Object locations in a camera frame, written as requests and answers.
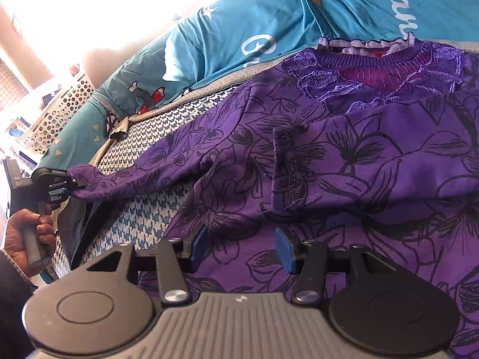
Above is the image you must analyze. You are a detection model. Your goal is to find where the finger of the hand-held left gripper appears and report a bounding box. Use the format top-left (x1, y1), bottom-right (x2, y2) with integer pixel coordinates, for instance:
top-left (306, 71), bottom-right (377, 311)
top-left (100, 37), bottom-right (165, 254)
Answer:
top-left (47, 189), bottom-right (72, 210)
top-left (32, 168), bottom-right (90, 191)

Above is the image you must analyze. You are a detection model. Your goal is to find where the person's left forearm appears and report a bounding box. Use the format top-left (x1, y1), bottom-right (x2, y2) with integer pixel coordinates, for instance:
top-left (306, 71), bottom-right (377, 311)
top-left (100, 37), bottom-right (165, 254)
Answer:
top-left (0, 247), bottom-right (40, 359)

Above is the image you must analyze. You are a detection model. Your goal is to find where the white perforated laundry basket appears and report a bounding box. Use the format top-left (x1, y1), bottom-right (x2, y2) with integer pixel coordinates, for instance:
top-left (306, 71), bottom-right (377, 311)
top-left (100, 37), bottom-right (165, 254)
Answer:
top-left (7, 71), bottom-right (96, 150)

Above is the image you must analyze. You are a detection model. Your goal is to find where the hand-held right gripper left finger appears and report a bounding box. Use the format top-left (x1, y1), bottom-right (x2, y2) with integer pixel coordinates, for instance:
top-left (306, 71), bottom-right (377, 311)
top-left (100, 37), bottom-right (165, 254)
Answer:
top-left (87, 226), bottom-right (210, 305)

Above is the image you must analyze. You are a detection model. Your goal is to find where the purple floral sweater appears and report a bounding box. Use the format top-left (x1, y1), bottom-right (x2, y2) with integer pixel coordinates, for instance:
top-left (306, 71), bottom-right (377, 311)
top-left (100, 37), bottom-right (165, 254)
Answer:
top-left (69, 37), bottom-right (479, 359)

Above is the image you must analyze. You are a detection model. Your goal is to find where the black garment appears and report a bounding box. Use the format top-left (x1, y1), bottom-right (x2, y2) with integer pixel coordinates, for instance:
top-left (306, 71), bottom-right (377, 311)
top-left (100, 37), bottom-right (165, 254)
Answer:
top-left (56, 198), bottom-right (101, 270)

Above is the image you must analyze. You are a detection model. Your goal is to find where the person's left hand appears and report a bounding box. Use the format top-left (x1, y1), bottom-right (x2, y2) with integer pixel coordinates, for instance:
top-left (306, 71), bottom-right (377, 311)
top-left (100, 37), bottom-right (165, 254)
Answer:
top-left (5, 209), bottom-right (57, 270)

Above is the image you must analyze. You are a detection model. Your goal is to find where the houndstooth mattress cover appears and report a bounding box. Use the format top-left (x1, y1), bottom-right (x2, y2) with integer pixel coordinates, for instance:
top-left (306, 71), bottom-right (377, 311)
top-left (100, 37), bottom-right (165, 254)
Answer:
top-left (48, 37), bottom-right (479, 281)

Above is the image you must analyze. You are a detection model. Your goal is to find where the blue airplane print bed sheet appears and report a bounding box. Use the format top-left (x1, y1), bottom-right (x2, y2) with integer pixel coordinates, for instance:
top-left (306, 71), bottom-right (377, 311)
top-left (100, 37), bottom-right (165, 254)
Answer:
top-left (35, 0), bottom-right (479, 173)

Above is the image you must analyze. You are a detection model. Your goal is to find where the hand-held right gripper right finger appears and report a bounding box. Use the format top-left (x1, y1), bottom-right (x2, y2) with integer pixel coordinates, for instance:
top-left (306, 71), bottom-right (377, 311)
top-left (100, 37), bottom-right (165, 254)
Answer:
top-left (274, 227), bottom-right (398, 305)

